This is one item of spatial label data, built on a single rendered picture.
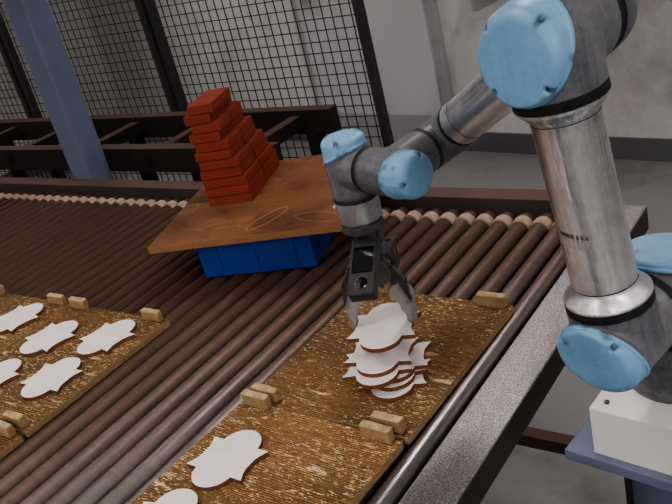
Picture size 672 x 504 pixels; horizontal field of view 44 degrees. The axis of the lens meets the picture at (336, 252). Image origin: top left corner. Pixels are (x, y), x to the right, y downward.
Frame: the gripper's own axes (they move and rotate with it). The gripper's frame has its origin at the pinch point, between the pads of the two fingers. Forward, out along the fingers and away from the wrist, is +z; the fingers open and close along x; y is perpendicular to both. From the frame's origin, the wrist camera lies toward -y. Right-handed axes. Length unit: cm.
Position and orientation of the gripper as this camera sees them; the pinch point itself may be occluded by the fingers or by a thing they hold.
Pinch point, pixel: (384, 326)
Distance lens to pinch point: 148.7
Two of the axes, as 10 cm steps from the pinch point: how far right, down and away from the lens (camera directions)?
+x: -9.4, 1.0, 3.1
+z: 2.3, 8.8, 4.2
